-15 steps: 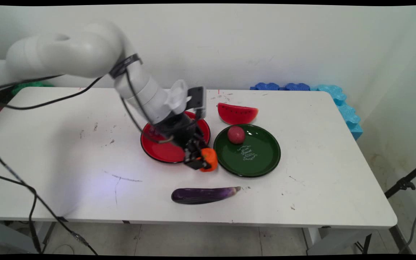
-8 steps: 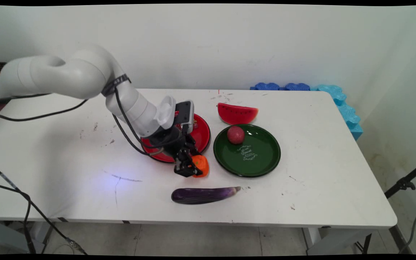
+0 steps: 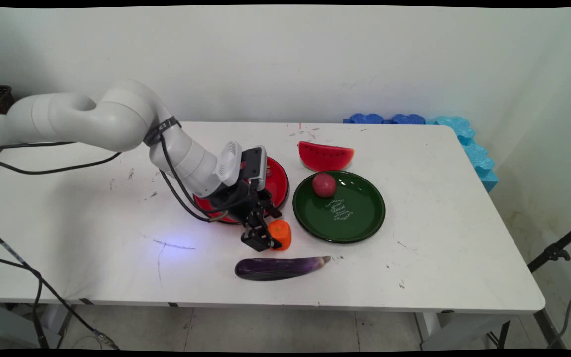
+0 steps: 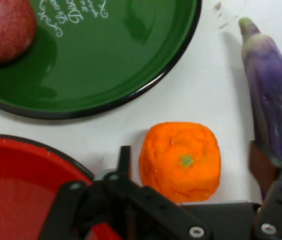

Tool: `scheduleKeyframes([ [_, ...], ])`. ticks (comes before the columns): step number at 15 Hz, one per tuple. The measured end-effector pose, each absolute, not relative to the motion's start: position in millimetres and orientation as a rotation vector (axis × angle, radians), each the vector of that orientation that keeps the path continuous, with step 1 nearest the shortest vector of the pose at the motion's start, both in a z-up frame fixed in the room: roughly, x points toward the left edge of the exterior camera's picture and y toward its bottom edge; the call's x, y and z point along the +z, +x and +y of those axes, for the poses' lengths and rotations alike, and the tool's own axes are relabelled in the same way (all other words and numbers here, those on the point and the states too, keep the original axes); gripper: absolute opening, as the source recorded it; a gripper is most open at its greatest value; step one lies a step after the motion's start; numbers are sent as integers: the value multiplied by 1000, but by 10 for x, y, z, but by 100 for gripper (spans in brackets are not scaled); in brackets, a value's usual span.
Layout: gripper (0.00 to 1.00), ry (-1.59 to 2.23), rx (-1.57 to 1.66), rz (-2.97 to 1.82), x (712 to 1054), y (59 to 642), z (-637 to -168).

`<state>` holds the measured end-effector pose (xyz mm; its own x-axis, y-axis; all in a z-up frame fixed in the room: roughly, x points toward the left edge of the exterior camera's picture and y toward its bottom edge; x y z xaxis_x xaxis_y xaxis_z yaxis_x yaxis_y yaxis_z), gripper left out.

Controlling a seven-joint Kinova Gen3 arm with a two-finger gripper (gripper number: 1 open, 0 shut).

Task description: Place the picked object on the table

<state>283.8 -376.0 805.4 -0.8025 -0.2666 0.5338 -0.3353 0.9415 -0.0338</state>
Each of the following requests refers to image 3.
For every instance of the watermelon slice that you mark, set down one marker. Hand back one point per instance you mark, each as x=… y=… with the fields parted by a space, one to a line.
x=325 y=158

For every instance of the purple eggplant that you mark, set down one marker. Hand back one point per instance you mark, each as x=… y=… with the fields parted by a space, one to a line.
x=265 y=268

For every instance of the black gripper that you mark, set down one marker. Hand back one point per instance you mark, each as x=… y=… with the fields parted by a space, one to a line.
x=236 y=201

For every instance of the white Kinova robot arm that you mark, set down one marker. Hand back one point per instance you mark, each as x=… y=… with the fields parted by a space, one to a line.
x=77 y=114

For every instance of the light blue foam mat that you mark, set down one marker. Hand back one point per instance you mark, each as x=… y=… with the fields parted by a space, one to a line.
x=474 y=151

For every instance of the red apple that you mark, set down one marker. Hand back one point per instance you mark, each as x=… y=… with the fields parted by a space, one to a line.
x=324 y=185

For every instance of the grey table leg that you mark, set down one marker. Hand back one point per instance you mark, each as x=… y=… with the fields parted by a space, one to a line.
x=431 y=329

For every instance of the red plate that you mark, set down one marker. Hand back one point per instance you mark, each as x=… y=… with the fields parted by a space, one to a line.
x=278 y=183

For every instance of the black tripod stand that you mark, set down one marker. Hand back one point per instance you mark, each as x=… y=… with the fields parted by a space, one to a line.
x=555 y=252

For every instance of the orange fruit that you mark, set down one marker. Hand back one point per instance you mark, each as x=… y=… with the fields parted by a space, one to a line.
x=282 y=233

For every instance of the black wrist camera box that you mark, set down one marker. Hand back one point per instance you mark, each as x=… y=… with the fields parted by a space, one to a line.
x=253 y=166

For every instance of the dark blue foam mat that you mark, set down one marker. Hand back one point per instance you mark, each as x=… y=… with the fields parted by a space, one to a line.
x=365 y=118
x=408 y=119

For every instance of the dark green plate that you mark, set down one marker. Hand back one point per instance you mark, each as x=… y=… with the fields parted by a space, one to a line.
x=355 y=223

